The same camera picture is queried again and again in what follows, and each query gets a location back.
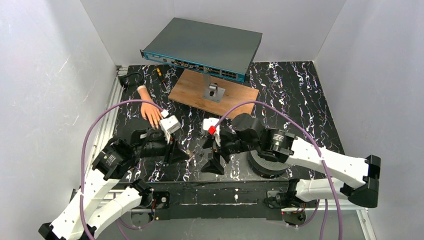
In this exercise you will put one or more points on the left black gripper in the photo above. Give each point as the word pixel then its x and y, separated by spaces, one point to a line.
pixel 169 150

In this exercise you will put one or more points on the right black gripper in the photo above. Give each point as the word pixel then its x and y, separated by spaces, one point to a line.
pixel 216 149

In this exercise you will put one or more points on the nail polish bottle white cap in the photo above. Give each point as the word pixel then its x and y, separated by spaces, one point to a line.
pixel 190 154

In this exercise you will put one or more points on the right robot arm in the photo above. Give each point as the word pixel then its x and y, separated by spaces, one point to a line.
pixel 274 150

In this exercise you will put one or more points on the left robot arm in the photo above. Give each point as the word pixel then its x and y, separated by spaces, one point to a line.
pixel 83 219

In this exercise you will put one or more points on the mannequin hand with nails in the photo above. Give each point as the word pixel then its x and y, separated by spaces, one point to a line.
pixel 148 111

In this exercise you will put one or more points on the grey ribbed round disc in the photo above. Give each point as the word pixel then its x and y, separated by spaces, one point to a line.
pixel 265 168

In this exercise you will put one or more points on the wooden base board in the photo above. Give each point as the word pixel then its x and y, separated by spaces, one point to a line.
pixel 190 87

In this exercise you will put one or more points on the yellow black screwdriver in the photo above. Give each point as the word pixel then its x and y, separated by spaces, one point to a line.
pixel 162 79

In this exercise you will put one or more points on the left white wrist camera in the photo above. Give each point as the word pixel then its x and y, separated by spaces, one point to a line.
pixel 169 126

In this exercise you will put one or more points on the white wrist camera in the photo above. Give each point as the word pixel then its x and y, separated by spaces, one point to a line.
pixel 169 126
pixel 209 128

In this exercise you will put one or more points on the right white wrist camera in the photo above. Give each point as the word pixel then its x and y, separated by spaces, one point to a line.
pixel 209 128

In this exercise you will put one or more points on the black front mounting rail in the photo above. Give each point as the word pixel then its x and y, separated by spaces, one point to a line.
pixel 219 199

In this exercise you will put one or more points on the metal stand bracket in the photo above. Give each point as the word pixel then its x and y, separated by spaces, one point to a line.
pixel 212 91

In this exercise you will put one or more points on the black plug with cable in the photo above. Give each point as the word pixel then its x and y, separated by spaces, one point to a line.
pixel 125 81

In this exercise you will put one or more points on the aluminium frame profile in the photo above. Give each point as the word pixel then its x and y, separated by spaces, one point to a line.
pixel 104 91

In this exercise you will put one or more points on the grey teal network switch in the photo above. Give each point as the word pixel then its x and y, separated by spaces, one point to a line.
pixel 217 50

